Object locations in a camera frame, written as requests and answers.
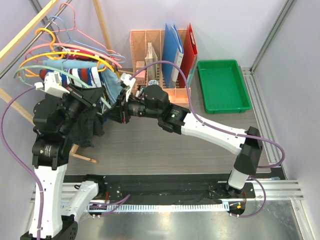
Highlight blue folder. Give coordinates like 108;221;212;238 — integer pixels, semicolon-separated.
161;23;184;88

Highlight green plastic tray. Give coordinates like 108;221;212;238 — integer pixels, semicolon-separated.
197;59;252;114

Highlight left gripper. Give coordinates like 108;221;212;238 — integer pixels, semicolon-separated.
57;83;103;136

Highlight pink cube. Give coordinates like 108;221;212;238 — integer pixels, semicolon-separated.
134;70;147;86

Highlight metal rack rail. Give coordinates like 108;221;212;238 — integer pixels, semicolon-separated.
0;0;60;79

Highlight aluminium frame post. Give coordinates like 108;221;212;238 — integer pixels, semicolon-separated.
250;0;298;74

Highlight mint green hanger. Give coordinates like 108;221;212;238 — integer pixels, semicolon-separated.
13;64;113;111

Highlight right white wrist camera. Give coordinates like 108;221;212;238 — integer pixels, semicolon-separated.
119;73;136;96

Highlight yellow hanger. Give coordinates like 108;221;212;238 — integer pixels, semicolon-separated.
14;51;114;77

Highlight pink wire hanger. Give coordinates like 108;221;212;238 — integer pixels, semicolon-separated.
59;2;123;58

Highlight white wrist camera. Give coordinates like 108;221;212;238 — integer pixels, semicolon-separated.
34;71;70;98
119;73;136;96

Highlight peach desk organizer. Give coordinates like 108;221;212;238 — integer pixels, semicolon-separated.
130;30;189;108

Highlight black trousers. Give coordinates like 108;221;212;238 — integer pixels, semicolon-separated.
68;105;105;148

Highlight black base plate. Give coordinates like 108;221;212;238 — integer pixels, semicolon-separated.
62;166;287;206

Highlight wooden block book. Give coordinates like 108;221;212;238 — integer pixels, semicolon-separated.
144;42;158;80

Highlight wooden clothes rack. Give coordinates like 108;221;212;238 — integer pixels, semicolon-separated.
0;0;112;164

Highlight colourful patterned trousers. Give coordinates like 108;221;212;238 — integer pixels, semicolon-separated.
39;67;111;108

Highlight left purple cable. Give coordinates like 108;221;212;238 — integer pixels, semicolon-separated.
0;86;132;238

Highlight red folder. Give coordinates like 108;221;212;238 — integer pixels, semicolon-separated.
180;23;198;86

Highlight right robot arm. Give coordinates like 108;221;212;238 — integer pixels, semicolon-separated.
102;85;263;198

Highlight pens in organizer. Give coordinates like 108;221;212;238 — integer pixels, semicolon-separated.
135;85;145;98

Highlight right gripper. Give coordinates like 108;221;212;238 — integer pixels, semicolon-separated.
102;91;160;126

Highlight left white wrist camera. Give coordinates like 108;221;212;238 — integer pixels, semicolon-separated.
34;71;70;98

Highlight orange hanger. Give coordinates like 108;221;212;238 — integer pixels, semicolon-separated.
18;27;66;77

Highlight round blue patterned tin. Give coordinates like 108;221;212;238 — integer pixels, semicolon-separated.
147;79;159;86

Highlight tan cube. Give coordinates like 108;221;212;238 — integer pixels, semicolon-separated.
135;60;146;71

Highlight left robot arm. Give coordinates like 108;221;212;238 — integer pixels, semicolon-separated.
21;84;106;240

